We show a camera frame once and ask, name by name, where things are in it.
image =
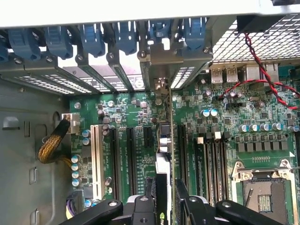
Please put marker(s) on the blue slot retention clip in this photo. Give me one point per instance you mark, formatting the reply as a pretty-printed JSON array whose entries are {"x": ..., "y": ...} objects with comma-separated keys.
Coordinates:
[
  {"x": 92, "y": 39},
  {"x": 58, "y": 42},
  {"x": 23, "y": 44},
  {"x": 125, "y": 37},
  {"x": 161, "y": 29},
  {"x": 194, "y": 35}
]

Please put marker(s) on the short black expansion slot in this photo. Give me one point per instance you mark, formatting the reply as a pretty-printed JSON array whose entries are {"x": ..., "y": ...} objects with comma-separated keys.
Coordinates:
[{"x": 148, "y": 137}]

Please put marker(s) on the grey metal PC case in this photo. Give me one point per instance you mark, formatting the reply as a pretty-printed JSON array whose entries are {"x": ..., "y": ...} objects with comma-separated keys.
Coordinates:
[{"x": 18, "y": 140}]

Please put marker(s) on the silver network port block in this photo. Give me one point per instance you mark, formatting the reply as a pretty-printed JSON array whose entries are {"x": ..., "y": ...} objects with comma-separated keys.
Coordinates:
[{"x": 260, "y": 72}]

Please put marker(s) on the metal CPU socket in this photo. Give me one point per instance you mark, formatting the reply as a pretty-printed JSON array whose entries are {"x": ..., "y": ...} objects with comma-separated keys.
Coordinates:
[{"x": 262, "y": 194}]

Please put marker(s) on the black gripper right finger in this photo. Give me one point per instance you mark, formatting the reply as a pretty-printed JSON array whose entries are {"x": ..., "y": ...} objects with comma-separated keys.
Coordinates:
[{"x": 194, "y": 211}]

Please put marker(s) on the long black expansion slot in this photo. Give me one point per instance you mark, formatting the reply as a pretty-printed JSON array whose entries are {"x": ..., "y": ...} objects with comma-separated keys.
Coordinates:
[
  {"x": 131, "y": 161},
  {"x": 116, "y": 164},
  {"x": 182, "y": 154}
]

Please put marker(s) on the black RAM slot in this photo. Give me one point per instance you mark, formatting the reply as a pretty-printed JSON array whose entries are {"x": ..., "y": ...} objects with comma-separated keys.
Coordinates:
[
  {"x": 225, "y": 168},
  {"x": 200, "y": 168},
  {"x": 210, "y": 171},
  {"x": 218, "y": 168}
]

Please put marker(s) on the green motherboard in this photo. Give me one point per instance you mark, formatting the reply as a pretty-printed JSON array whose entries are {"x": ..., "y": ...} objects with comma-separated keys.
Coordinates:
[{"x": 234, "y": 110}]

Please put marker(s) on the silver USB port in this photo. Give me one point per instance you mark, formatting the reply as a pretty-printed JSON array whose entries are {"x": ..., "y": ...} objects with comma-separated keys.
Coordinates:
[
  {"x": 216, "y": 75},
  {"x": 232, "y": 74}
]

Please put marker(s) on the metal expansion slot cover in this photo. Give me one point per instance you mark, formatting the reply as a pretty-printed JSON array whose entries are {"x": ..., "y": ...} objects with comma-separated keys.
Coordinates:
[{"x": 144, "y": 70}]

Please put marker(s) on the white PCI expansion slot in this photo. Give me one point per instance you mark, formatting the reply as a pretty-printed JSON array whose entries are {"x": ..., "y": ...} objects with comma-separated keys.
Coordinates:
[{"x": 97, "y": 161}]

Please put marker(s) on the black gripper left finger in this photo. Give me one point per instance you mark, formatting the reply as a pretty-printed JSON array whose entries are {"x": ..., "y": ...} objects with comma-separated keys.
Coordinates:
[{"x": 140, "y": 211}]

